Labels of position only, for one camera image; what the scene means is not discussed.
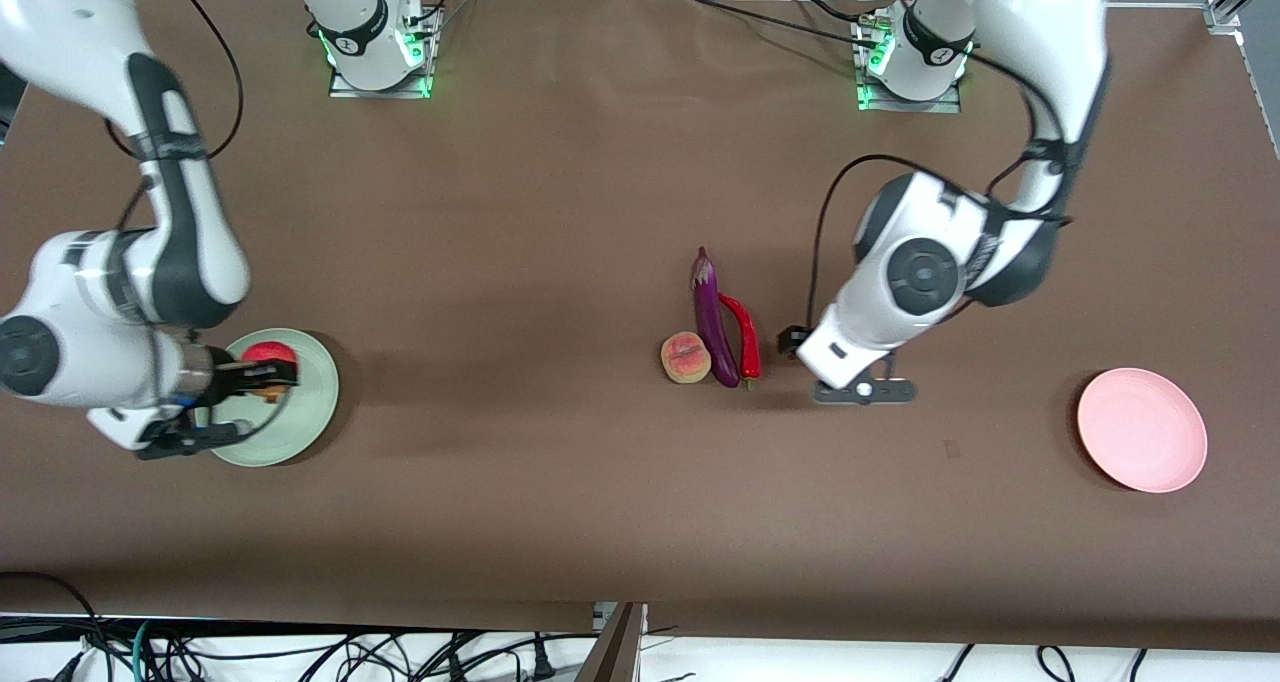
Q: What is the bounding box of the grey right arm wrist camera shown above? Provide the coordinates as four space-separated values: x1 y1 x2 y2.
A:
134 419 253 461

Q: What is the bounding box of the red chili pepper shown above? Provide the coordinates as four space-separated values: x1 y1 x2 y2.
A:
718 292 762 391

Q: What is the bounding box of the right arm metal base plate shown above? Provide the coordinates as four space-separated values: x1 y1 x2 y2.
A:
328 7 434 100

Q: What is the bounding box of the pale green round plate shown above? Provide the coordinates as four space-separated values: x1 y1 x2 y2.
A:
195 328 340 468

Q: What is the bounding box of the aluminium table frame post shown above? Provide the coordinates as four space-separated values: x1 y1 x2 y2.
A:
575 602 649 682

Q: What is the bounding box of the brown table cloth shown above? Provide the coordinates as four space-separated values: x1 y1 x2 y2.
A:
0 0 1280 653

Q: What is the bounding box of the pink round plate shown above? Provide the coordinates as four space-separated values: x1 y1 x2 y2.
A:
1077 367 1209 494

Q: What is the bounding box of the long purple eggplant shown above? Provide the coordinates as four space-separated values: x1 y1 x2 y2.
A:
690 246 742 390

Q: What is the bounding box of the red apple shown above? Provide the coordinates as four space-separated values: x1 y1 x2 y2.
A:
243 343 299 404

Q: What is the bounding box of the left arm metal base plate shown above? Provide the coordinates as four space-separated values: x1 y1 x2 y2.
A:
855 17 963 115

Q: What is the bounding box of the pink yellow peach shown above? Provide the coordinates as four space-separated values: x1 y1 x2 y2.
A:
660 331 713 385

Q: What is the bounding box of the black cable on table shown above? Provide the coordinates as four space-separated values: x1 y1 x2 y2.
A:
688 0 886 51

